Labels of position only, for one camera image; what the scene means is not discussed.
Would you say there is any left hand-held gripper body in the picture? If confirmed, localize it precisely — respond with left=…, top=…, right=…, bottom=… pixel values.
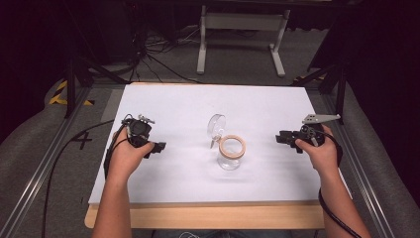
left=121, top=113, right=156, bottom=149

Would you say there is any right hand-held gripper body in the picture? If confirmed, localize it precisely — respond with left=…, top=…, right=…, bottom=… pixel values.
left=297, top=113, right=342, bottom=148

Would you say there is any glass jar with hinged lid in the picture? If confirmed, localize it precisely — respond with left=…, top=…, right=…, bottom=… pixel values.
left=206, top=113, right=248, bottom=172

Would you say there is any person's right hand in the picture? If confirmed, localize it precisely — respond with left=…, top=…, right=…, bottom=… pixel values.
left=294, top=124, right=340, bottom=181

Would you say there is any person's left hand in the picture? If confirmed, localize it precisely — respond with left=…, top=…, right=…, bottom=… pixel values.
left=106, top=127, right=156, bottom=182

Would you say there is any black metal stand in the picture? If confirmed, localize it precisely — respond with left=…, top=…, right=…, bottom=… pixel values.
left=291, top=60, right=349, bottom=126
left=62, top=54, right=131, bottom=119

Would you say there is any yellow black floor tape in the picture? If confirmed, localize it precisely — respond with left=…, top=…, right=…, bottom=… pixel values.
left=48, top=80, right=96, bottom=107

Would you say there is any aluminium rail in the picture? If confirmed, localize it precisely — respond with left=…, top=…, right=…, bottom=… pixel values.
left=320, top=92, right=397, bottom=238
left=0, top=84, right=93, bottom=238

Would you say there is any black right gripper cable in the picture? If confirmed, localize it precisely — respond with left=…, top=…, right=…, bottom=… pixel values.
left=317, top=129, right=365, bottom=238

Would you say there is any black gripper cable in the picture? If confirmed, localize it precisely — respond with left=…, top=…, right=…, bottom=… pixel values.
left=317, top=129, right=365, bottom=238
left=41, top=119, right=131, bottom=238

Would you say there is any bundle of black floor cables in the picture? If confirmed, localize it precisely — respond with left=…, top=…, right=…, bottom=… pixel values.
left=129, top=24, right=203, bottom=85

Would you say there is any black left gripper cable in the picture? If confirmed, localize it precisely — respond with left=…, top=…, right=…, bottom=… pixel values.
left=41, top=119, right=131, bottom=238

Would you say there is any white metal stand frame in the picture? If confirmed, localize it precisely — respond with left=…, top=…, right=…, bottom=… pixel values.
left=196, top=4, right=291, bottom=78

